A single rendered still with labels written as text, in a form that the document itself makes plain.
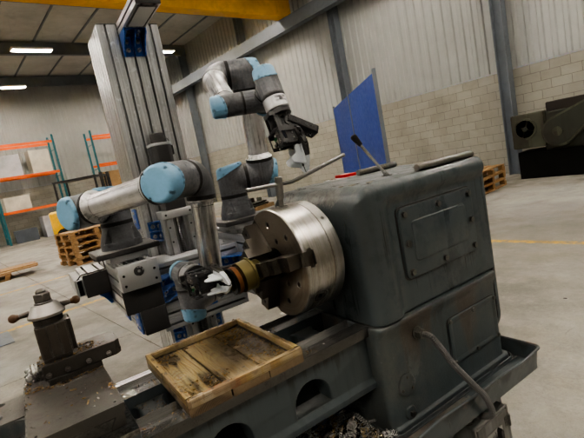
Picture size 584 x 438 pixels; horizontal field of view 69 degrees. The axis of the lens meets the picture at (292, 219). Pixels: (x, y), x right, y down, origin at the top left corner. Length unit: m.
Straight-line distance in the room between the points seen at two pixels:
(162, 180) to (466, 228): 0.95
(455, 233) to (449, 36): 11.19
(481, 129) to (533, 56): 1.94
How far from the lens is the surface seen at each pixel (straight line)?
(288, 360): 1.10
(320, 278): 1.14
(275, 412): 1.16
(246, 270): 1.15
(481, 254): 1.57
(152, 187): 1.31
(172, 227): 1.86
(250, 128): 1.83
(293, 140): 1.29
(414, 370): 1.37
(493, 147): 11.91
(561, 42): 11.43
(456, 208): 1.43
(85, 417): 0.95
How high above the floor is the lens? 1.36
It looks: 8 degrees down
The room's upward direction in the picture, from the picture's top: 11 degrees counter-clockwise
